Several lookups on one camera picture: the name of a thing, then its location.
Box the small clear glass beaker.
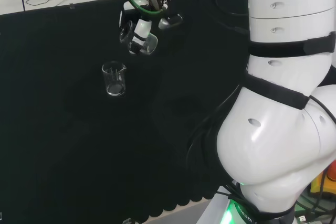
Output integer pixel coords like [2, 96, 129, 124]
[119, 20, 159, 56]

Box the black bench cloth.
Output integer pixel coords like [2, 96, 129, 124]
[0, 0, 250, 224]

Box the yellow stop button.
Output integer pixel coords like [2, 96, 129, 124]
[309, 165, 336, 201]

